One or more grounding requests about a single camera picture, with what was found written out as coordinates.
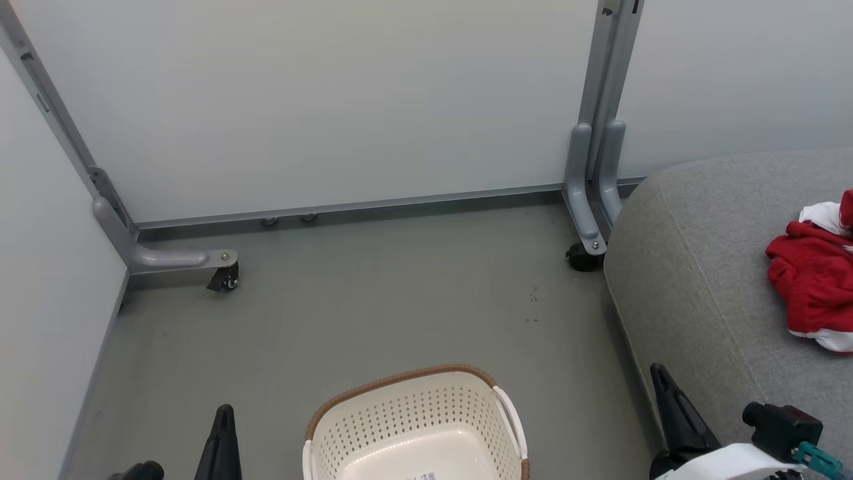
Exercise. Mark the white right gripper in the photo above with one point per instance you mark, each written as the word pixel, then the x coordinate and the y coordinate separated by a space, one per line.
pixel 733 463

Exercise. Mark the plain grey partition leg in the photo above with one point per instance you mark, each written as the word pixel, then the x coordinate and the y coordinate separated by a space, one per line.
pixel 612 173

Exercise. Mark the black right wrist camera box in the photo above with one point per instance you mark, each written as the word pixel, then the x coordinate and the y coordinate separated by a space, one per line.
pixel 786 430

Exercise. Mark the grey fabric sofa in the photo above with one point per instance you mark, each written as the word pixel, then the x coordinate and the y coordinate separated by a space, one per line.
pixel 693 280

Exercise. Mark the grey partition bottom rail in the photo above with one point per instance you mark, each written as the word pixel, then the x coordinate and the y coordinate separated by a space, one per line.
pixel 346 208

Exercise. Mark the red clothing with white trim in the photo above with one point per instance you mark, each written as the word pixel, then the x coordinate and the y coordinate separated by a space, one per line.
pixel 816 280

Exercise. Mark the round black caster wheel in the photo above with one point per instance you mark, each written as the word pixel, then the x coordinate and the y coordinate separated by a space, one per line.
pixel 581 258

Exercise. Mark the upright grey partition post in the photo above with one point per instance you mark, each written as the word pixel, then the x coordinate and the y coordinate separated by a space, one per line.
pixel 613 66

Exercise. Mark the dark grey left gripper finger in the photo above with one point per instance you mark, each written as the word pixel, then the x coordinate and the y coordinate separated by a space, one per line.
pixel 221 453

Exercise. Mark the black caster wheel with bracket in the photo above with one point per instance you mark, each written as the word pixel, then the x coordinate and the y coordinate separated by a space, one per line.
pixel 226 278

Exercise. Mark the cream laundry basket brown rim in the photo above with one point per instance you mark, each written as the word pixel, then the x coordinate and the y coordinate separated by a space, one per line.
pixel 413 413

